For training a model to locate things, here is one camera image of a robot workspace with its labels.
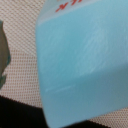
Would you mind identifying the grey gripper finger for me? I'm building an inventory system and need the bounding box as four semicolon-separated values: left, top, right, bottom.
0;20;11;89

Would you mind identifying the light blue milk carton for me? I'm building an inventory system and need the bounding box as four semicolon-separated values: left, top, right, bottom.
35;0;128;128

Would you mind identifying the beige woven placemat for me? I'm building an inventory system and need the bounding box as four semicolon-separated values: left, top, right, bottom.
0;0;128;128

